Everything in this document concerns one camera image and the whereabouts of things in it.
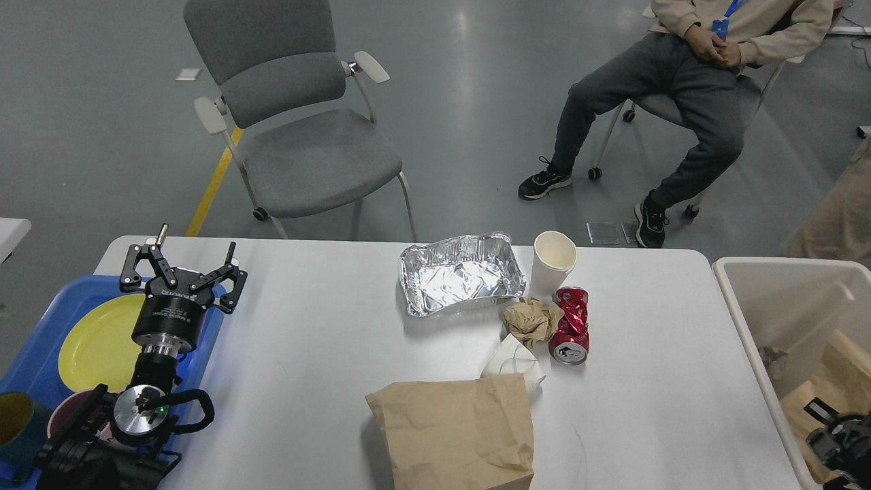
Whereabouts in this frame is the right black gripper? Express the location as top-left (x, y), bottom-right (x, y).
top-left (803, 398), bottom-right (870, 489)

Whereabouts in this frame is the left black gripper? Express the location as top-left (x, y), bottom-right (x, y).
top-left (119, 223), bottom-right (248, 355)

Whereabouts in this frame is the brown paper bag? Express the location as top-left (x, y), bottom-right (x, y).
top-left (780, 331), bottom-right (870, 485)
top-left (366, 374), bottom-right (535, 489)

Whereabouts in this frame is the yellow plate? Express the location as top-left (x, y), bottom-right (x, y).
top-left (57, 294), bottom-right (144, 393)

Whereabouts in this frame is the pink mug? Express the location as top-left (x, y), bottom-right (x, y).
top-left (46, 389), bottom-right (105, 440)

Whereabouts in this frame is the dark teal mug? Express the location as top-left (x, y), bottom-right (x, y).
top-left (1, 391), bottom-right (52, 488)

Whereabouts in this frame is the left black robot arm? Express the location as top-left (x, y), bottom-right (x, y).
top-left (33, 225), bottom-right (248, 489)

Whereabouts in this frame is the beige plastic bin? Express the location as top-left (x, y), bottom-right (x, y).
top-left (713, 257), bottom-right (870, 489)

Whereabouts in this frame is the white side table corner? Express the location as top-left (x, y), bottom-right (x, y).
top-left (0, 217), bottom-right (32, 263)

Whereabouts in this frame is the tan cloth at right edge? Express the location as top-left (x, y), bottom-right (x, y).
top-left (778, 137), bottom-right (870, 267)

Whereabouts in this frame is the grey office chair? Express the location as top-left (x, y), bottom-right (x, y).
top-left (183, 1), bottom-right (418, 238)

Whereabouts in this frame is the crushed red soda can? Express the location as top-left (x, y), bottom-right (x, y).
top-left (548, 287), bottom-right (590, 366)

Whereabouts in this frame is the aluminium foil tray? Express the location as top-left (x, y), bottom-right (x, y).
top-left (399, 231), bottom-right (527, 319)

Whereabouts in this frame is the crumpled brown paper ball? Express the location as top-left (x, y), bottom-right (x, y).
top-left (502, 298), bottom-right (564, 350)

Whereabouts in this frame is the white chair under person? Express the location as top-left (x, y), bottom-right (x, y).
top-left (588, 7), bottom-right (810, 220)

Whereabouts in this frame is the seated person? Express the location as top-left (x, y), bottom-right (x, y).
top-left (519, 1), bottom-right (834, 248)

